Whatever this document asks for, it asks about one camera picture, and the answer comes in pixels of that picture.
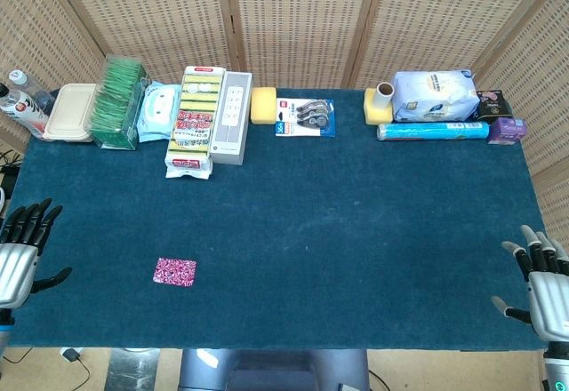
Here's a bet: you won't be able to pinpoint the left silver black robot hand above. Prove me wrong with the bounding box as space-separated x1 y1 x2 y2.
0 198 74 310

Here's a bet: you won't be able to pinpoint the light blue wet wipes pack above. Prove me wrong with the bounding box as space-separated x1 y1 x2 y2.
136 80 183 143

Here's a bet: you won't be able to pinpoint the blue plastic wrap roll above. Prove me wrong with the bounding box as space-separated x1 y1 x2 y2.
376 120 490 142

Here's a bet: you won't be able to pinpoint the correction tape blister pack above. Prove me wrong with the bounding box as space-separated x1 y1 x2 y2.
274 97 337 139

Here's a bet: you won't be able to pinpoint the dark blue felt table mat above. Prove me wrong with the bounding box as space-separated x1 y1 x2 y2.
7 87 549 351

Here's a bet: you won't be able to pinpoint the clear bottle white cap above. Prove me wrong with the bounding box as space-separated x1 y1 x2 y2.
8 69 57 108

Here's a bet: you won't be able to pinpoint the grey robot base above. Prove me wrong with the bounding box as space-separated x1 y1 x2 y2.
177 348 371 391

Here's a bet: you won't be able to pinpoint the grey metal table leg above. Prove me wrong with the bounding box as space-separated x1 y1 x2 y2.
106 348 161 391

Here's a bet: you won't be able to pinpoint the wooden woven folding screen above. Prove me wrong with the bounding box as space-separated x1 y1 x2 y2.
0 0 569 241

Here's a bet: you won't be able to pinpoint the white bottle red label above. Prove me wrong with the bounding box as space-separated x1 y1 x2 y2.
0 83 51 139

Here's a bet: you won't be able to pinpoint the beige lunch box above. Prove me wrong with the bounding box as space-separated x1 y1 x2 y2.
43 83 99 143

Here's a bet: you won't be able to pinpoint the green tea bag box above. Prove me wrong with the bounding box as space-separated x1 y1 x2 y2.
90 54 150 151

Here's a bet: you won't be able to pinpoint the black box pink print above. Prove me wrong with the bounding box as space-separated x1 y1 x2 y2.
475 89 512 124

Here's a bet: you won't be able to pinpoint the white power strip box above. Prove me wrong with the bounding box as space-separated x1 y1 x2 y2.
208 70 253 166

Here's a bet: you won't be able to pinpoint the yellow green sponge multipack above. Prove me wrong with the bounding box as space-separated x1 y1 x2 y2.
164 65 228 180

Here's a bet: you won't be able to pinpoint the white blue tissue pack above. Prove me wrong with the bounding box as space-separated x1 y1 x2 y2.
390 68 482 124

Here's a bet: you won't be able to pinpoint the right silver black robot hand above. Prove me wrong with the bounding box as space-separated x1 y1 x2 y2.
491 225 569 343

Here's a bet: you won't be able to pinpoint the black floor cables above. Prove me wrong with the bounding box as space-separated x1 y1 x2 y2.
0 150 21 196

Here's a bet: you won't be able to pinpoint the small purple box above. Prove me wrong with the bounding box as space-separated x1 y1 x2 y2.
486 117 529 145

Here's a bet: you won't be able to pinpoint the white paper roll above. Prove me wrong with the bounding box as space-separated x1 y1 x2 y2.
376 81 396 108

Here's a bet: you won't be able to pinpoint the yellow sponge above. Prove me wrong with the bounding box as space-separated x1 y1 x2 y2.
250 87 279 125
363 87 396 126

